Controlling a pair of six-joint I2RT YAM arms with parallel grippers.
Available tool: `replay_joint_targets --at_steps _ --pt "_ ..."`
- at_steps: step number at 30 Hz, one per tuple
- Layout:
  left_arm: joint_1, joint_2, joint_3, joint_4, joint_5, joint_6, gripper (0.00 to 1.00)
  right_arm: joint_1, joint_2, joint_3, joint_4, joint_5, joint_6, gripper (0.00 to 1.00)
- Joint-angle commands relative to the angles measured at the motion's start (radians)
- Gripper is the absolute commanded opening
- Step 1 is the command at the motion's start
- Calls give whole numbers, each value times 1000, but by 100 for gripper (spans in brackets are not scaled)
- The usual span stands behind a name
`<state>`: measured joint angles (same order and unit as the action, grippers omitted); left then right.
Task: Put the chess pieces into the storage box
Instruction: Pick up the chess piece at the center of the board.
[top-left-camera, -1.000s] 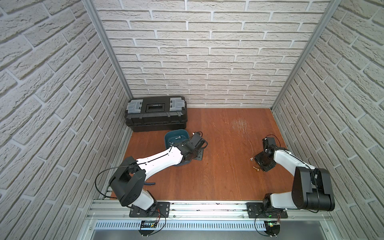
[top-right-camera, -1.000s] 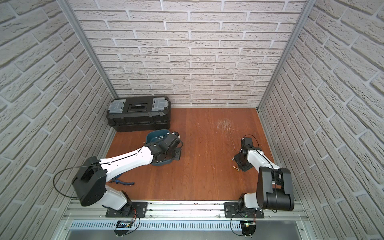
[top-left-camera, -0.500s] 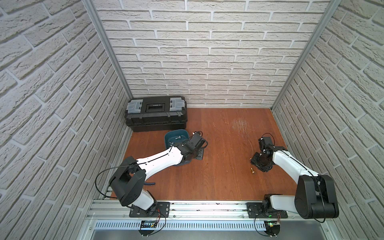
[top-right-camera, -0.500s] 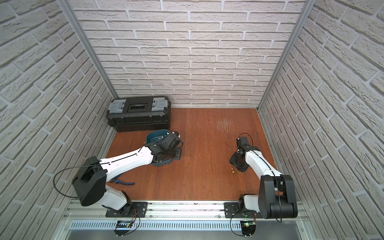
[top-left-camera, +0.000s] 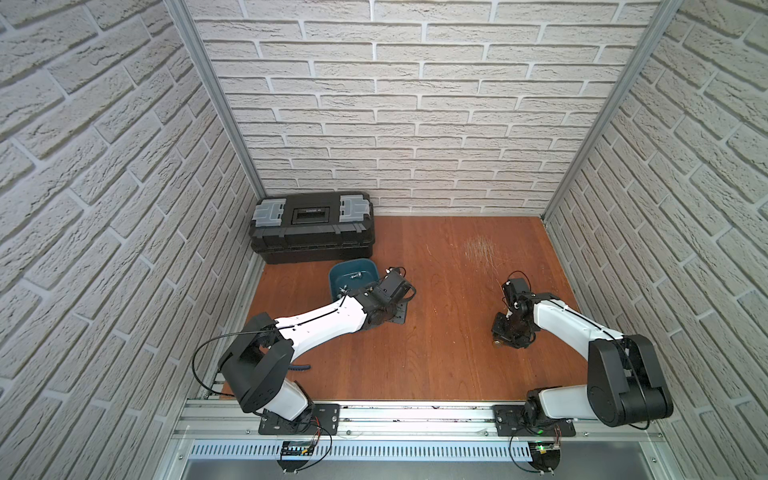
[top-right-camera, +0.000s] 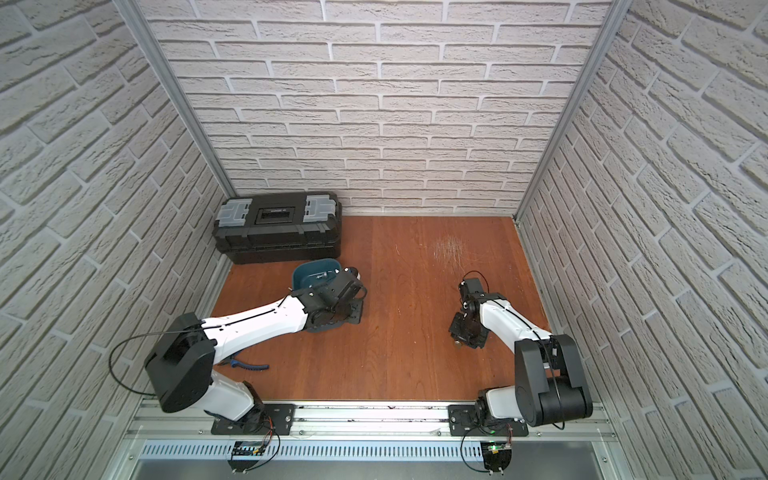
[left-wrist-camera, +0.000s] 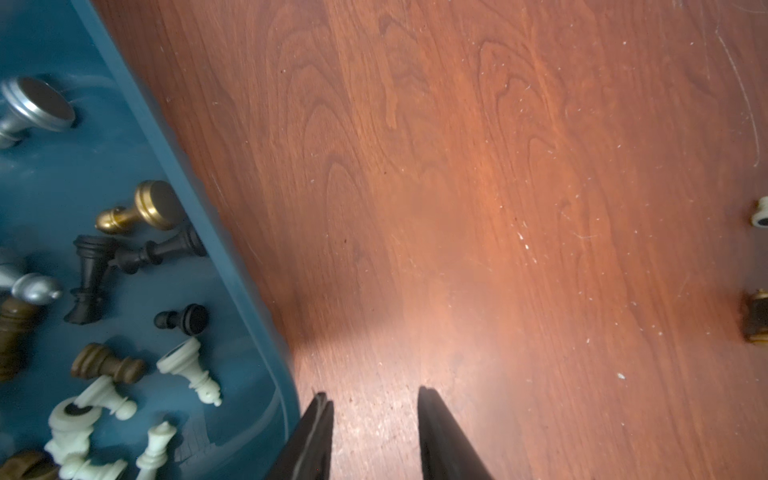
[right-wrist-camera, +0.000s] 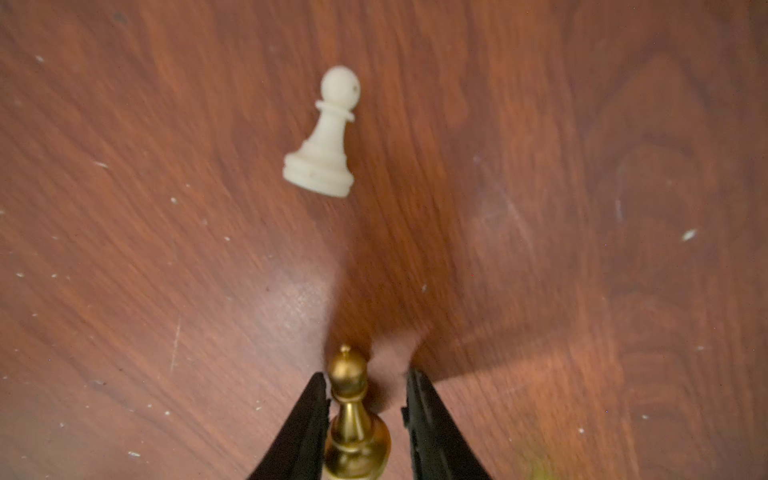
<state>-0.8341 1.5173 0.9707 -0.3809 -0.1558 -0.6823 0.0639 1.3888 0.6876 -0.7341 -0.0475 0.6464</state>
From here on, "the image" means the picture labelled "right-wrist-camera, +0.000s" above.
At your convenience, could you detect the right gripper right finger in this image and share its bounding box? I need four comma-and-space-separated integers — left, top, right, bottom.
401, 369, 491, 480

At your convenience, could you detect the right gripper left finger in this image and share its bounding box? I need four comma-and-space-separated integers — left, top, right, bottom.
248, 372, 330, 480

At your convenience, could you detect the white pawn right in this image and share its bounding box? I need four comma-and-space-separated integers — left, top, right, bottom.
283, 65, 362, 198

